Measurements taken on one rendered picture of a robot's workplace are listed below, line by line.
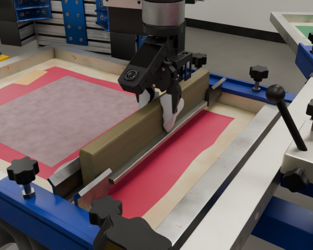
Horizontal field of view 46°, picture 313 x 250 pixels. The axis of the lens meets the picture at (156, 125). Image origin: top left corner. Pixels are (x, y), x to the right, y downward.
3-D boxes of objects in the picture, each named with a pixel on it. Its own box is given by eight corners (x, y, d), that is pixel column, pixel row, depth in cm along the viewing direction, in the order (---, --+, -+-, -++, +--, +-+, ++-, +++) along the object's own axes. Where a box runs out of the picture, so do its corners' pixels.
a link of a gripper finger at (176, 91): (184, 112, 71) (179, 68, 67) (180, 115, 70) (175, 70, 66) (163, 109, 73) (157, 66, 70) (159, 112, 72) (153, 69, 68)
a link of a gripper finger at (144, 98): (162, 117, 80) (169, 80, 75) (147, 129, 76) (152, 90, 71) (150, 111, 81) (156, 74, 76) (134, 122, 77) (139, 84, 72)
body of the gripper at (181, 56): (192, 81, 74) (195, 20, 68) (169, 96, 68) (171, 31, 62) (160, 72, 78) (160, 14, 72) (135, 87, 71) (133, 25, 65)
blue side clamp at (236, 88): (169, 94, 102) (170, 71, 99) (178, 88, 106) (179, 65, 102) (276, 125, 88) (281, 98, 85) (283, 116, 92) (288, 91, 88)
